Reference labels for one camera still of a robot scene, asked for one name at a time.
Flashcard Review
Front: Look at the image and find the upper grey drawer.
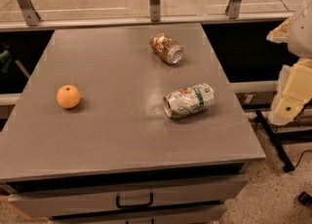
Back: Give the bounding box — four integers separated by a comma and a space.
9, 174, 248, 217

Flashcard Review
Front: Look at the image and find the horizontal metal rail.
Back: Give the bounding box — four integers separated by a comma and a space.
0, 11, 293, 32

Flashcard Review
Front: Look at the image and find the black object on floor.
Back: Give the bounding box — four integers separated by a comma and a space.
297, 192, 312, 206

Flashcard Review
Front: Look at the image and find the black floor stand bar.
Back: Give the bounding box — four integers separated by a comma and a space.
254, 110, 294, 172

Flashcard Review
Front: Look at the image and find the black drawer handle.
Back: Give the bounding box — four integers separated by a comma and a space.
115, 193, 154, 209

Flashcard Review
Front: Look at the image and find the green object at left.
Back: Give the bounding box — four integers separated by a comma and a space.
0, 51, 12, 73

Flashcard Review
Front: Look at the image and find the orange crushed can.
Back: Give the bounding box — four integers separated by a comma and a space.
149, 33, 183, 65

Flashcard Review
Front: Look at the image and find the lower grey drawer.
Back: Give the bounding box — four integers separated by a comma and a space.
49, 205, 226, 224

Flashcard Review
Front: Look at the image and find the white green crushed can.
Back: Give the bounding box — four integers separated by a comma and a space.
163, 83, 215, 119

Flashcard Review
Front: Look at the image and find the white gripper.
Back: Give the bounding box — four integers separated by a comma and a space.
266, 0, 312, 126

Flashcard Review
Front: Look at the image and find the left metal rail bracket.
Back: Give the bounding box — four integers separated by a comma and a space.
17, 0, 41, 26

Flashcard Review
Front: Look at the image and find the orange fruit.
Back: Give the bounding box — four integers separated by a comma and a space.
57, 85, 81, 109

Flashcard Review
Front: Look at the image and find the grey drawer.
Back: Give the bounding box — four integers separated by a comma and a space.
9, 174, 248, 217
49, 205, 226, 224

